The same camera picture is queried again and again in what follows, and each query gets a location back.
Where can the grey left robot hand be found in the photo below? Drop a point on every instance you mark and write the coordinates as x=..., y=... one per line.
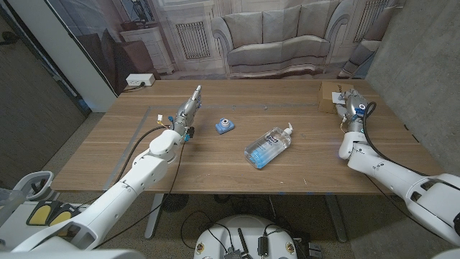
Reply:
x=187, y=113

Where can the clear pump dispenser bottle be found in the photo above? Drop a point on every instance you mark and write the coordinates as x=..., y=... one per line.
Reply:
x=266, y=148

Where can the grey metal table leg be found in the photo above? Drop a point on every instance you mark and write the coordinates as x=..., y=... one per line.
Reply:
x=336, y=217
x=154, y=216

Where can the printed living room backdrop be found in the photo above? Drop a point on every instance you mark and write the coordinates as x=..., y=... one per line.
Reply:
x=273, y=39

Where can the black round floor object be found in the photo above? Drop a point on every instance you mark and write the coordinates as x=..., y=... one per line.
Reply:
x=175, y=202

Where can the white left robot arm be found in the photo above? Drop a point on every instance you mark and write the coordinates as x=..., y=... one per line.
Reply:
x=118, y=198

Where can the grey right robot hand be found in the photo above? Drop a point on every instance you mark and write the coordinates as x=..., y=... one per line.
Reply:
x=355, y=111

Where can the black adapter on base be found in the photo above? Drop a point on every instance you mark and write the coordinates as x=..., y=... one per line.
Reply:
x=262, y=245

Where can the white power strip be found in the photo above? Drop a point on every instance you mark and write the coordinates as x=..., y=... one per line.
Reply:
x=139, y=79

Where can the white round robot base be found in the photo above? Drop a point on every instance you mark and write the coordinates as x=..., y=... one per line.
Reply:
x=248, y=234

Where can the white card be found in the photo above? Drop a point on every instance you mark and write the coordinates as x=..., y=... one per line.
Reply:
x=337, y=98

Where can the yellow black foot pedal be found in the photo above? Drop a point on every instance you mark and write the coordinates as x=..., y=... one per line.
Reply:
x=61, y=219
x=39, y=214

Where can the white grey hollow stand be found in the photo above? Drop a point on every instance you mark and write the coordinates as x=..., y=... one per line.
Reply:
x=43, y=177

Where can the brown cardboard box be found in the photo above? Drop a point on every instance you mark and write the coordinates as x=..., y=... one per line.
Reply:
x=326, y=95

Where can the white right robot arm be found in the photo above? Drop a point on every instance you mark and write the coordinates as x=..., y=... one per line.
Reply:
x=395, y=176

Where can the blue toy camera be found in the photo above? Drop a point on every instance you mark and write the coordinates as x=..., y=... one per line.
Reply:
x=225, y=126

